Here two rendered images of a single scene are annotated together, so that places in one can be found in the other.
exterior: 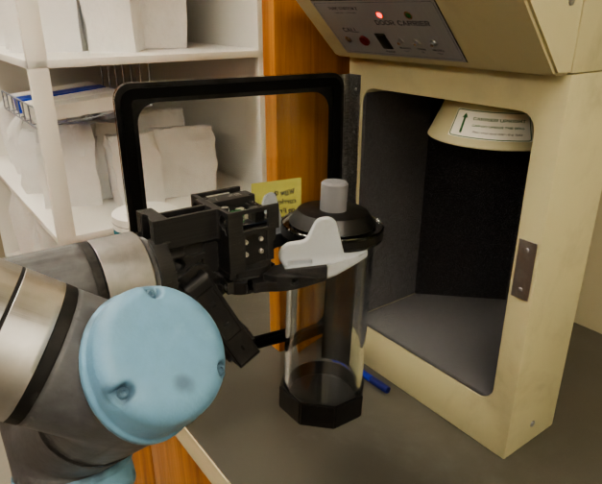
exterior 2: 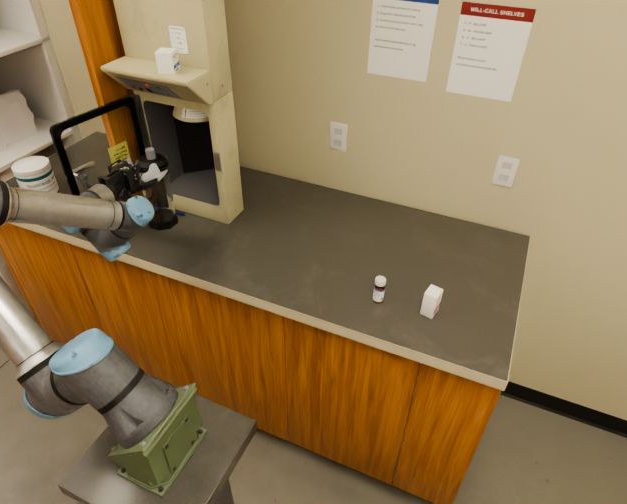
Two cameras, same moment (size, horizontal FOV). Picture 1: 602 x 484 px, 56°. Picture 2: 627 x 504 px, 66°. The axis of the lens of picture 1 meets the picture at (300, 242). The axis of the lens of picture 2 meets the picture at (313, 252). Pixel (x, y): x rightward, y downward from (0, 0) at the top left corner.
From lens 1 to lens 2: 1.05 m
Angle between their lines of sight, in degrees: 31
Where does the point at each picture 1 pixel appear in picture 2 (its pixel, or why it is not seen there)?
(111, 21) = not seen: outside the picture
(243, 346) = not seen: hidden behind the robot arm
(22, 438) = (106, 239)
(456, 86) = (179, 103)
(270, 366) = not seen: hidden behind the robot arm
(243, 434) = (135, 244)
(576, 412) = (251, 203)
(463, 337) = (206, 187)
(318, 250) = (153, 173)
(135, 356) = (139, 209)
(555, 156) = (216, 126)
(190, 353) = (147, 207)
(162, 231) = (109, 181)
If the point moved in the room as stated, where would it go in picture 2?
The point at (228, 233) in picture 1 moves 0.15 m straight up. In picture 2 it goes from (127, 177) to (115, 128)
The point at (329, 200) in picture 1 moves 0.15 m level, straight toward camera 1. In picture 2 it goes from (150, 155) to (161, 178)
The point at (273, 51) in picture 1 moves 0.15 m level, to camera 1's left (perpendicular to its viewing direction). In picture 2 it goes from (99, 91) to (49, 100)
